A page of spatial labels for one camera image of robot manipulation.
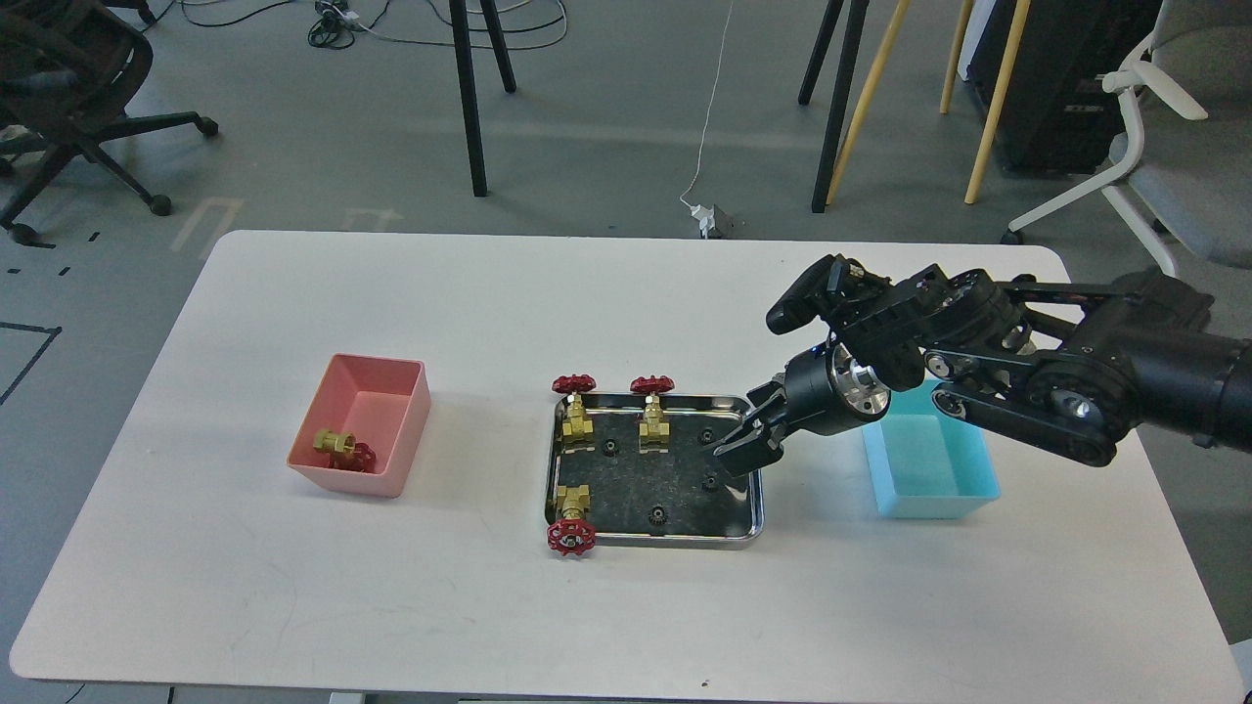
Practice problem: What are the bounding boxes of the brass valve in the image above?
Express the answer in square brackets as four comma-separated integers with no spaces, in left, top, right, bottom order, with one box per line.
[546,484,598,556]
[552,375,598,452]
[630,375,675,453]
[313,428,377,474]

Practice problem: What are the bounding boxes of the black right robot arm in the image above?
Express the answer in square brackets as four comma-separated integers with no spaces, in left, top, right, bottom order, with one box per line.
[710,256,1251,476]

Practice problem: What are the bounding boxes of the pink plastic box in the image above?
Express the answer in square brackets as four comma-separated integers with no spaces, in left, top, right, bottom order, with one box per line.
[287,355,432,499]

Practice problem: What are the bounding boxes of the white cable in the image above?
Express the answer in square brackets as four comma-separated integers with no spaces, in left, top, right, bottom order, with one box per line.
[681,0,737,210]

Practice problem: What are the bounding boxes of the black tripod legs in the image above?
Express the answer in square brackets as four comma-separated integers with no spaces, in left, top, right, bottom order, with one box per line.
[447,0,520,198]
[798,1,871,213]

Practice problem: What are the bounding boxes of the black tripod legs left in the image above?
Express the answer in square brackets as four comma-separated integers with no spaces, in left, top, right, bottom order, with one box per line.
[447,0,520,198]

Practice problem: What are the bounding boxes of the metal tray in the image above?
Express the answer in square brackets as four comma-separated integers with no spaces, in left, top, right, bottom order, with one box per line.
[545,391,765,547]

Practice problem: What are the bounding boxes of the wooden easel legs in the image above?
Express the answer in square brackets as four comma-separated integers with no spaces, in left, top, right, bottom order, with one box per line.
[828,0,1033,205]

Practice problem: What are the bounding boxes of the blue plastic box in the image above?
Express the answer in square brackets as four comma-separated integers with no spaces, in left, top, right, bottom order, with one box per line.
[860,380,1002,519]

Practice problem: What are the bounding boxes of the black floor cables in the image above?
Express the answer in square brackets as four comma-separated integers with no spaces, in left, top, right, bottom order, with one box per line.
[177,0,570,53]

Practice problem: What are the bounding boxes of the black cabinet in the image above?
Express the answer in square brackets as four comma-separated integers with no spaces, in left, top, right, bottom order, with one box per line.
[994,1,1161,177]

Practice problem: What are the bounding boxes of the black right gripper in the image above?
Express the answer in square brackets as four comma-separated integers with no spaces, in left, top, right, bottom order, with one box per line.
[712,342,891,477]

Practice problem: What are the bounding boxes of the black office chair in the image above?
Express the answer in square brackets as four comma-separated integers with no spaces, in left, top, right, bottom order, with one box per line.
[1,1,218,246]

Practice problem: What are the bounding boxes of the black tripod legs right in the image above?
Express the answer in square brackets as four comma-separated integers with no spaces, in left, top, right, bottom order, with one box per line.
[798,1,871,213]

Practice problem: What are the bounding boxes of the power plug adapter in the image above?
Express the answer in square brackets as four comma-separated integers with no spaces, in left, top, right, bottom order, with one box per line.
[689,204,735,241]

